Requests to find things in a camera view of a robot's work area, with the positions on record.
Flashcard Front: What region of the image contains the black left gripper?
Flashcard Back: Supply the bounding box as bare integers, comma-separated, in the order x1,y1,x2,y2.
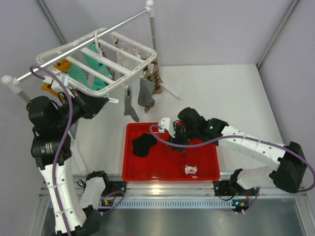
54,87,108,128

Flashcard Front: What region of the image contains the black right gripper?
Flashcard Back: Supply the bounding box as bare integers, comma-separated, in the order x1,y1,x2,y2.
167,123,198,152

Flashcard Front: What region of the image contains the white plastic sock hanger frame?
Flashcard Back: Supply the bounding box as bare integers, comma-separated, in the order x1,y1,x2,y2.
36,28,157,97

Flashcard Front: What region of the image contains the black sock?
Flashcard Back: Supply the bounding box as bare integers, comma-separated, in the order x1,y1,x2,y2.
132,133,157,158

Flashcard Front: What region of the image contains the grey sock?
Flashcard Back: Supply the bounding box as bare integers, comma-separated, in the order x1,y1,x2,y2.
137,78,155,113
124,87,140,122

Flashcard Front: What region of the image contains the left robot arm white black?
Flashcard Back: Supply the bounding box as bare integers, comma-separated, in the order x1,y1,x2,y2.
26,89,111,236

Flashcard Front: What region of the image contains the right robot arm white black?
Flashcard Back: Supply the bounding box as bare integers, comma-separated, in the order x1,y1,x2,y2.
160,107,307,195

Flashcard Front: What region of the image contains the teal patterned sock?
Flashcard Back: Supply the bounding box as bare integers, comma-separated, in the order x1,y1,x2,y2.
64,59,108,91
83,43,113,79

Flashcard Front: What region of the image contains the red plastic bin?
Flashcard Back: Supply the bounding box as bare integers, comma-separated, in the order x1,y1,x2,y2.
122,123,221,181

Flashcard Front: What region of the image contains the mustard yellow sock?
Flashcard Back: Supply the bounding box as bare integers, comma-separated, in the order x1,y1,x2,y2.
41,83,58,97
54,59,72,73

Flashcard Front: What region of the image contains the brown white striped sock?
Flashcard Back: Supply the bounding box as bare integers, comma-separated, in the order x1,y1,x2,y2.
98,43,106,57

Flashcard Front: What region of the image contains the white sock with red trim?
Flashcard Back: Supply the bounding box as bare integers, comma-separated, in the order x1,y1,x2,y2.
111,36,141,70

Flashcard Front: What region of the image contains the brown argyle sock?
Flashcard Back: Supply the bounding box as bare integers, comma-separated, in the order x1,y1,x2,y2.
143,60,163,94

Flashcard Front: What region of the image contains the metal and white drying rack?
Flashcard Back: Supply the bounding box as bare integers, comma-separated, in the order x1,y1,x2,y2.
1,0,184,175

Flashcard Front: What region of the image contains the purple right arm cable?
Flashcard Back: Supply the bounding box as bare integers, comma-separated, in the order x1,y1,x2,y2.
149,124,315,214

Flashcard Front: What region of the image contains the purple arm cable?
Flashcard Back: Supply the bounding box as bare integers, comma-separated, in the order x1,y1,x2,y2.
149,124,315,214
29,65,126,236

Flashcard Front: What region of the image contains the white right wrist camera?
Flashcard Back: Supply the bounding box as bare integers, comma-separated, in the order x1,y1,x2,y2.
158,118,175,138

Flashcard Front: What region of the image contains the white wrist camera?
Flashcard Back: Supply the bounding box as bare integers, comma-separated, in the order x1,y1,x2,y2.
44,73,71,91
158,118,175,138

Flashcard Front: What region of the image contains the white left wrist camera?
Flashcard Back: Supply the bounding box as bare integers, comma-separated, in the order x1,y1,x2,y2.
44,73,71,91

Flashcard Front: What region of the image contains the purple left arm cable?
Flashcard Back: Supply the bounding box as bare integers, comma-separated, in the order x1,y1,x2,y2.
29,65,126,236

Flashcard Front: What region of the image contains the aluminium rail base frame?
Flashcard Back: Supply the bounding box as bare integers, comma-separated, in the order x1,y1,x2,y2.
39,172,308,209

